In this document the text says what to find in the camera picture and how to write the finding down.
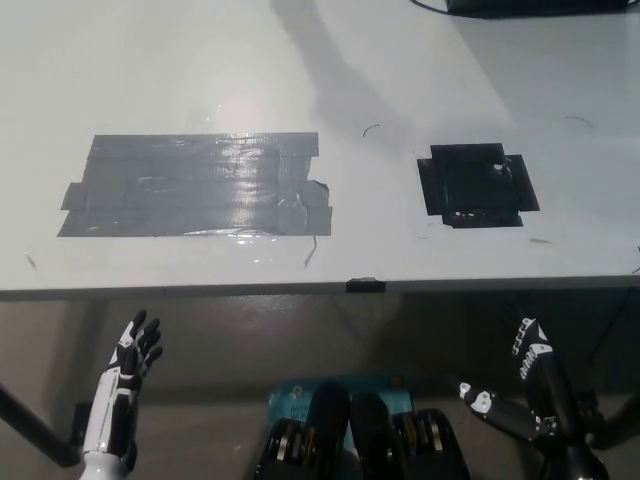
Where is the black device on desk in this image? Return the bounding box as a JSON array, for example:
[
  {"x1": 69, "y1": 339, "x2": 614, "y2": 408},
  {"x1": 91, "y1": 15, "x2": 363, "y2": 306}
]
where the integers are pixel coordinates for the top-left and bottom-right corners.
[{"x1": 443, "y1": 0, "x2": 632, "y2": 19}]

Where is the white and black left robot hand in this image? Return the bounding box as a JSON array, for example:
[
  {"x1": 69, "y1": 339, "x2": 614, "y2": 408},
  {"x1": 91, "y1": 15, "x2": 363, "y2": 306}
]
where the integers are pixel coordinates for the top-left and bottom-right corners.
[{"x1": 81, "y1": 309, "x2": 164, "y2": 458}]

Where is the teal cardboard box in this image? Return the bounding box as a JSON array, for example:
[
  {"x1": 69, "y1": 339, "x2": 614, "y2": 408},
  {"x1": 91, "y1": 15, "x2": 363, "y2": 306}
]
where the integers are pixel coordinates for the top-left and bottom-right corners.
[{"x1": 267, "y1": 371, "x2": 417, "y2": 432}]

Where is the black table leg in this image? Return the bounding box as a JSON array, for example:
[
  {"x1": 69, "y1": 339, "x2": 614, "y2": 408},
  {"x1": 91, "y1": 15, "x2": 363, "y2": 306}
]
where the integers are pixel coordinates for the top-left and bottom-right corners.
[
  {"x1": 0, "y1": 382, "x2": 82, "y2": 469},
  {"x1": 589, "y1": 392, "x2": 640, "y2": 451}
]

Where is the black tape patch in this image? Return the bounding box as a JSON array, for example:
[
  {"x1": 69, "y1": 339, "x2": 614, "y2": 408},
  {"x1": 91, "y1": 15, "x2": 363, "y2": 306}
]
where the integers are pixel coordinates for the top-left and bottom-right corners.
[{"x1": 416, "y1": 142, "x2": 541, "y2": 230}]

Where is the grey duct tape patch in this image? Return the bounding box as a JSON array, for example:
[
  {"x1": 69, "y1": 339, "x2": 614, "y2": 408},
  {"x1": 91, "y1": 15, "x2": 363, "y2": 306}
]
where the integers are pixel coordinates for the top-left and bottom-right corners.
[{"x1": 56, "y1": 131, "x2": 334, "y2": 239}]

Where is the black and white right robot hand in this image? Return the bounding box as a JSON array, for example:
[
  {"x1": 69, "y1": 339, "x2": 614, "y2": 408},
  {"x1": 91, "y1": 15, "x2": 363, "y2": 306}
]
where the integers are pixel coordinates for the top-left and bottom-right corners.
[{"x1": 456, "y1": 316, "x2": 577, "y2": 442}]

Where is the black leg bracket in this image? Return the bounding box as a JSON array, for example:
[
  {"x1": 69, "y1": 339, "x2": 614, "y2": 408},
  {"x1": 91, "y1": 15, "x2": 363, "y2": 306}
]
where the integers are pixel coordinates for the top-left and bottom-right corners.
[
  {"x1": 574, "y1": 387, "x2": 609, "y2": 432},
  {"x1": 72, "y1": 401, "x2": 94, "y2": 449}
]

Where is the small black tape strip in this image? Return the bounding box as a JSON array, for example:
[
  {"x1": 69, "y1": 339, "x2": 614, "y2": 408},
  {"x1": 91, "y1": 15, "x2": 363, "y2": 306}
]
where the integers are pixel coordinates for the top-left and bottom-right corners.
[{"x1": 345, "y1": 276, "x2": 387, "y2": 294}]

